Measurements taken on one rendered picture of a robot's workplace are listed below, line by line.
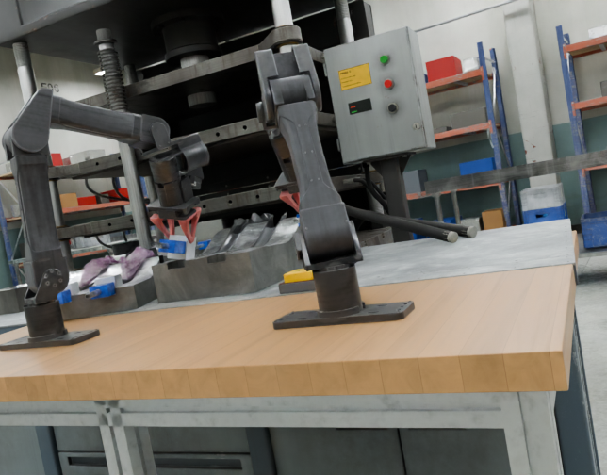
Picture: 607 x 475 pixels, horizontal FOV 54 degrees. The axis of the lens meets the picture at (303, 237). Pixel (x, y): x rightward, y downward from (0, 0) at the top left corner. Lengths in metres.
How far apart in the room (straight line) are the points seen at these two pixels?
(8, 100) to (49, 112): 8.73
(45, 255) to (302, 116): 0.54
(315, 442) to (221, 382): 0.61
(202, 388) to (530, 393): 0.38
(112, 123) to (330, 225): 0.59
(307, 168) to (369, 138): 1.18
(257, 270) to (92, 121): 0.45
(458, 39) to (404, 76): 6.06
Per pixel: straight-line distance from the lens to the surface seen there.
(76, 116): 1.26
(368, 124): 2.07
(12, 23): 2.77
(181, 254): 1.38
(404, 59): 2.06
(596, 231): 4.81
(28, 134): 1.21
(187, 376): 0.78
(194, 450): 1.50
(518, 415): 0.66
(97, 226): 2.61
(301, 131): 0.94
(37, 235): 1.20
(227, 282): 1.32
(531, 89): 7.53
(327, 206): 0.87
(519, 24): 7.64
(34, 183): 1.21
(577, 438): 1.20
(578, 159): 4.58
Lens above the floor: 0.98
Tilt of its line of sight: 4 degrees down
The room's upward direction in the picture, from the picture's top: 10 degrees counter-clockwise
